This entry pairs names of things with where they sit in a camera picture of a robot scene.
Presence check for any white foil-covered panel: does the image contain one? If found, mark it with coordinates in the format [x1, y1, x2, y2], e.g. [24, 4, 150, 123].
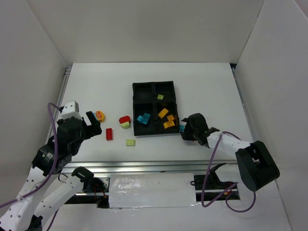
[109, 173, 197, 208]

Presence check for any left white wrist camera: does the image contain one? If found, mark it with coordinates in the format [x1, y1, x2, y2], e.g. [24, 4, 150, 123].
[61, 101, 81, 120]

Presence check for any yellow butterfly lego piece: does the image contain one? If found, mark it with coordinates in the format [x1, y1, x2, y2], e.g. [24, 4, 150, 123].
[96, 111, 105, 123]

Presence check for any red rounded lego brick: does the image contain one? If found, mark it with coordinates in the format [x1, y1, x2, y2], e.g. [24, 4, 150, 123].
[119, 115, 131, 124]

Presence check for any black four-compartment sorting tray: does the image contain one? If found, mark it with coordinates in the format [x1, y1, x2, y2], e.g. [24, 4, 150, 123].
[132, 81, 180, 136]

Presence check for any small green lego brick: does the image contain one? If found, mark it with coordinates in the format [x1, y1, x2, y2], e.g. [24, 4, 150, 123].
[157, 94, 164, 100]

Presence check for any light green lego under red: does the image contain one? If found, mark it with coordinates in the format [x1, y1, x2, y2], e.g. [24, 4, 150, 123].
[120, 121, 130, 129]

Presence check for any cyan rounded lego piece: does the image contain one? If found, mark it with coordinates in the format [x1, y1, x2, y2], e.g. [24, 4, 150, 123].
[141, 113, 151, 125]

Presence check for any aluminium frame rail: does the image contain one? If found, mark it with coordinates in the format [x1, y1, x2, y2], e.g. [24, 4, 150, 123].
[64, 160, 241, 174]

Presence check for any light green square lego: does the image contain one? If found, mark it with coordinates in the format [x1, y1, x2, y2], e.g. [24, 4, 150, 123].
[126, 139, 136, 146]

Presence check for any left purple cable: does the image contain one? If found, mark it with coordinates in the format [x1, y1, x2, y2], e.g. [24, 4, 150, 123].
[0, 103, 65, 231]

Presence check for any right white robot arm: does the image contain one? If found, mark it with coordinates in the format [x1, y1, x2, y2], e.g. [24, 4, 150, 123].
[180, 113, 280, 192]

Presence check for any yellow long lego brick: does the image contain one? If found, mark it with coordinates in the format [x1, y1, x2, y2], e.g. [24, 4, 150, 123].
[158, 108, 169, 119]

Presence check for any red flat lego brick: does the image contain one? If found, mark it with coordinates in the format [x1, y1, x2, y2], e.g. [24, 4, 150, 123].
[105, 128, 113, 141]

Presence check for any small yellow lego brick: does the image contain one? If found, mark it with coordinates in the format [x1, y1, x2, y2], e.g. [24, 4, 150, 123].
[167, 115, 175, 121]

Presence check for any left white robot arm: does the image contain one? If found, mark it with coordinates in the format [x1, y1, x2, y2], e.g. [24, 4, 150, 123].
[0, 111, 102, 231]

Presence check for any yellow rounded lego brick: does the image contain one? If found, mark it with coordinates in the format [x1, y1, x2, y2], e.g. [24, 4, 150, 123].
[163, 121, 175, 129]

